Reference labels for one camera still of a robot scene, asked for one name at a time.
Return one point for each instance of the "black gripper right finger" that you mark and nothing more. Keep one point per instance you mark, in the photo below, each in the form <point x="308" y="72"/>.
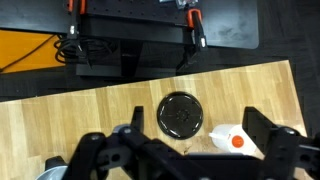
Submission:
<point x="261" y="130"/>

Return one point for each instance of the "orange clamp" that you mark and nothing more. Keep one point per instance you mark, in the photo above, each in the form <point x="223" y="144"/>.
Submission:
<point x="194" y="18"/>

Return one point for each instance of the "orange ball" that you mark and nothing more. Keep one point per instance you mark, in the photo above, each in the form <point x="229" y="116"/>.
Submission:
<point x="237" y="141"/>

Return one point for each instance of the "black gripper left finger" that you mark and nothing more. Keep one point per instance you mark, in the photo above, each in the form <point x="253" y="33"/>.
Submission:
<point x="137" y="121"/>

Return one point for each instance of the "black camera mount rig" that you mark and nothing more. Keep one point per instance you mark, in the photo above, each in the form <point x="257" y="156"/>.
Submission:
<point x="105" y="37"/>

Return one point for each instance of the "black pot lid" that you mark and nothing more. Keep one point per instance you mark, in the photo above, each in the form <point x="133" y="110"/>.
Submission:
<point x="180" y="115"/>

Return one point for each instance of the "white cup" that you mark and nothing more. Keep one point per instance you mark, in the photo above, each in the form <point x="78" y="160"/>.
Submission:
<point x="222" y="136"/>

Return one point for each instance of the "grey pot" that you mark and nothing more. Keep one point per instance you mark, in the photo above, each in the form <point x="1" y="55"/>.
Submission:
<point x="55" y="168"/>

